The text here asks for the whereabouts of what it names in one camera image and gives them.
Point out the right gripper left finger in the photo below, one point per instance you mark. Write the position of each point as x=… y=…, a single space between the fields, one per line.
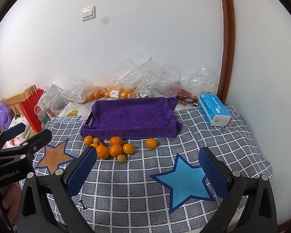
x=68 y=184

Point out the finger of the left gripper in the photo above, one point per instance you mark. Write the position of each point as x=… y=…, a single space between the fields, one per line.
x=13 y=132

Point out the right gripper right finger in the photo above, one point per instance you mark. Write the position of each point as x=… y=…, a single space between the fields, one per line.
x=228 y=185

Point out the orange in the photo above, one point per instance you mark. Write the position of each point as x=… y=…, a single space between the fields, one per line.
x=102 y=152
x=116 y=150
x=88 y=140
x=128 y=149
x=151 y=143
x=116 y=140

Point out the yellow-green small fruit front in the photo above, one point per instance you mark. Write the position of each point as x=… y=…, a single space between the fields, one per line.
x=121 y=158

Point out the person left hand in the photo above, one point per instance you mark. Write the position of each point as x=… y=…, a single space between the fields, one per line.
x=11 y=202

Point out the purple plush toy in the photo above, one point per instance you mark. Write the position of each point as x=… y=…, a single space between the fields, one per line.
x=5 y=116

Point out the red paper shopping bag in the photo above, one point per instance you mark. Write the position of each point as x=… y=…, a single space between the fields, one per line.
x=30 y=97

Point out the white plastic shopping bag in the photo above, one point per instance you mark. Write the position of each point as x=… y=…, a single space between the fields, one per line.
x=52 y=101

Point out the black tray under towel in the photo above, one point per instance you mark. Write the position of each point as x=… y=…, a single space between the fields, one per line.
x=91 y=121

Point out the blue tissue pack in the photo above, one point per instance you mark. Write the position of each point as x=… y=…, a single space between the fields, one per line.
x=214 y=110

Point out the small clear bag of oranges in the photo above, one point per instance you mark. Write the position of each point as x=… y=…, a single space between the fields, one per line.
x=80 y=90

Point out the grey checked blanket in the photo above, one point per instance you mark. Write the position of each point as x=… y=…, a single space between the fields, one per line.
x=155 y=190

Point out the purple towel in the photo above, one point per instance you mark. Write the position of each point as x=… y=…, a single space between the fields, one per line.
x=135 y=118

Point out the clear bag of red fruit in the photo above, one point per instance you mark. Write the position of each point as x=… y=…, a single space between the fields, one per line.
x=192 y=85

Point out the large clear plastic bag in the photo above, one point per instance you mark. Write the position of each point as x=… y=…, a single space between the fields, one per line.
x=139 y=76

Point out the brown wooden door frame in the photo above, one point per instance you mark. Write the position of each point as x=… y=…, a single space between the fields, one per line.
x=229 y=34

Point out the wall light switch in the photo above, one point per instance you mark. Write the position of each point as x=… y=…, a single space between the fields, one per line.
x=88 y=13

